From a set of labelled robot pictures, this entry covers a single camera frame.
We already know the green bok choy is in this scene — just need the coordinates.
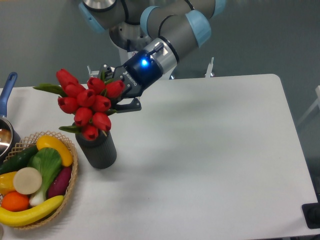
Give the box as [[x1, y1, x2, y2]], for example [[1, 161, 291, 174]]
[[27, 147, 62, 207]]

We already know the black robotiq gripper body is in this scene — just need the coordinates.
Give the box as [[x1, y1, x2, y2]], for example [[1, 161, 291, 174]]
[[112, 50, 163, 99]]

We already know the yellow bell pepper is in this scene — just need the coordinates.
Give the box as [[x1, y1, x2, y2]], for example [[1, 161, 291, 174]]
[[0, 171, 17, 196]]

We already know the red tulip bouquet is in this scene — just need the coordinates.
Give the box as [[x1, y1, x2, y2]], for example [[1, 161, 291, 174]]
[[34, 68, 125, 141]]

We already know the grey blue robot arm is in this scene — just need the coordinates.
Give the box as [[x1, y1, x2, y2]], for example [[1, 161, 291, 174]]
[[78, 0, 226, 113]]

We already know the beige round disc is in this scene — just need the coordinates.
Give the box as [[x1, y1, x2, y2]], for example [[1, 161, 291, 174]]
[[13, 167, 42, 195]]

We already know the yellow squash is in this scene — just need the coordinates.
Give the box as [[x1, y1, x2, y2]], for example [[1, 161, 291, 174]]
[[36, 135, 73, 167]]

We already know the black device at edge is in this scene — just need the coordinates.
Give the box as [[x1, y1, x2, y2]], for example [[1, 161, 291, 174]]
[[301, 202, 320, 229]]

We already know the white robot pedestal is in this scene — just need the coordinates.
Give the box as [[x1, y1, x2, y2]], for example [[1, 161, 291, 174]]
[[86, 21, 216, 84]]

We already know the blue handled steel pot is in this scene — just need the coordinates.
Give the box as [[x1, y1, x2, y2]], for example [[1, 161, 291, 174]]
[[0, 72, 21, 164]]

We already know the purple sweet potato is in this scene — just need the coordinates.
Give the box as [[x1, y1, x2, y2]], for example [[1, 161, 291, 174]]
[[47, 167, 72, 199]]

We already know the yellow banana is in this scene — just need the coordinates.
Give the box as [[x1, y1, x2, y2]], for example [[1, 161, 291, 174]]
[[0, 195, 65, 227]]

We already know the orange fruit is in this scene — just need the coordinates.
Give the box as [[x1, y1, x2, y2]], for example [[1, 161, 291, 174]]
[[1, 191, 29, 212]]

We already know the white frame at right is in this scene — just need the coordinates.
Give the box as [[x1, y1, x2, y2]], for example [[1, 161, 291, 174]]
[[297, 85, 320, 127]]

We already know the woven wicker basket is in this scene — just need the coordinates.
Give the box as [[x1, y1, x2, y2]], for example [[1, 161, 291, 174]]
[[5, 131, 78, 230]]

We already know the green cucumber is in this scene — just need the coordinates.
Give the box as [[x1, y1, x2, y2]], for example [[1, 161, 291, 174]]
[[0, 145, 38, 175]]

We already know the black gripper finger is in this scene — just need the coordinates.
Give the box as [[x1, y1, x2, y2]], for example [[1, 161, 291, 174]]
[[111, 97, 142, 113], [98, 64, 115, 82]]

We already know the dark grey ribbed vase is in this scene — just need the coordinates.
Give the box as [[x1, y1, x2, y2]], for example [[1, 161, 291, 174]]
[[75, 131, 117, 169]]

